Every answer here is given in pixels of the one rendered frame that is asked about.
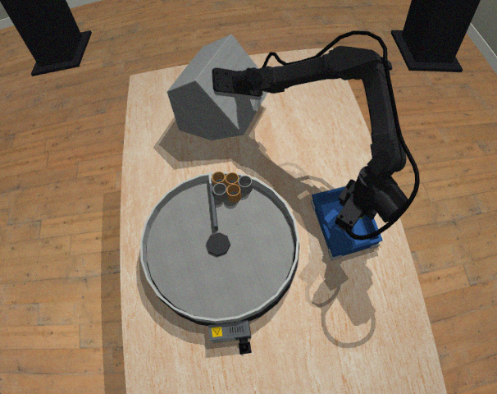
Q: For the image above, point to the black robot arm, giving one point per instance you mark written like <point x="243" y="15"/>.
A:
<point x="388" y="155"/>

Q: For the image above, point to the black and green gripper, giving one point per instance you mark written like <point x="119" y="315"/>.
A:
<point x="372" y="213"/>

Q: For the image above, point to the blue tray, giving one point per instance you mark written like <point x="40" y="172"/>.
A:
<point x="340" y="243"/>

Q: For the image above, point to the grey round turntable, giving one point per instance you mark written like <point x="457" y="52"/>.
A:
<point x="224" y="271"/>

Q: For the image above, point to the bronze bushing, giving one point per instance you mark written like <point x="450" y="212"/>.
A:
<point x="233" y="198"/>
<point x="231" y="176"/>
<point x="218" y="175"/>

